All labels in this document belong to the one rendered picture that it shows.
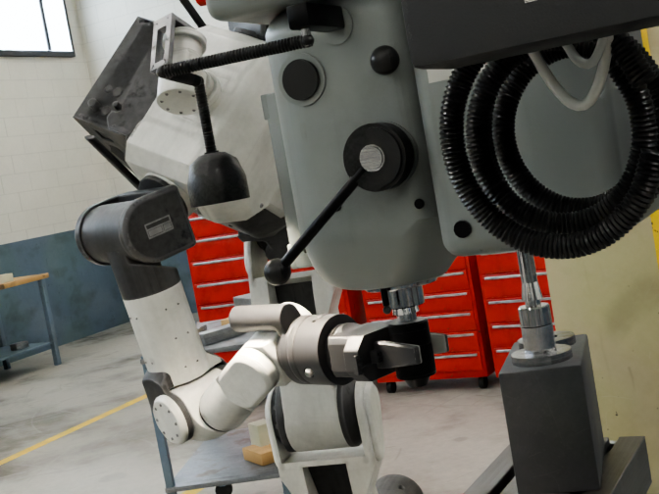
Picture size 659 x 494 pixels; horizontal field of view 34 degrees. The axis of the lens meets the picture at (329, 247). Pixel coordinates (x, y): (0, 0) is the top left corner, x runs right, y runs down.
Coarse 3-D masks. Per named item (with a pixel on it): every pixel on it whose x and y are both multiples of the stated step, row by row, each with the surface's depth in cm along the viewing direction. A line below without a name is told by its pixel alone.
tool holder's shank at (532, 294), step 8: (520, 256) 157; (528, 256) 156; (520, 264) 157; (528, 264) 157; (520, 272) 158; (528, 272) 157; (528, 280) 157; (536, 280) 157; (528, 288) 157; (536, 288) 157; (528, 296) 157; (536, 296) 157; (528, 304) 158; (536, 304) 157
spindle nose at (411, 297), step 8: (408, 288) 121; (416, 288) 121; (392, 296) 121; (400, 296) 121; (408, 296) 121; (416, 296) 121; (424, 296) 123; (392, 304) 121; (400, 304) 121; (408, 304) 121; (416, 304) 121
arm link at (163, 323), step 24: (144, 312) 155; (168, 312) 155; (144, 336) 156; (168, 336) 155; (192, 336) 158; (144, 360) 159; (168, 360) 156; (192, 360) 158; (216, 360) 162; (144, 384) 159; (168, 384) 156; (168, 408) 154; (168, 432) 157; (192, 432) 155
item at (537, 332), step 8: (520, 320) 158; (528, 320) 157; (536, 320) 156; (544, 320) 156; (528, 328) 157; (536, 328) 156; (544, 328) 156; (552, 328) 158; (528, 336) 157; (536, 336) 156; (544, 336) 156; (552, 336) 157; (528, 344) 157; (536, 344) 157; (544, 344) 156; (552, 344) 157; (528, 352) 158; (536, 352) 157; (544, 352) 156
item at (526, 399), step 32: (512, 352) 168; (576, 352) 160; (512, 384) 154; (544, 384) 153; (576, 384) 152; (512, 416) 155; (544, 416) 154; (576, 416) 153; (512, 448) 156; (544, 448) 154; (576, 448) 153; (544, 480) 155; (576, 480) 154
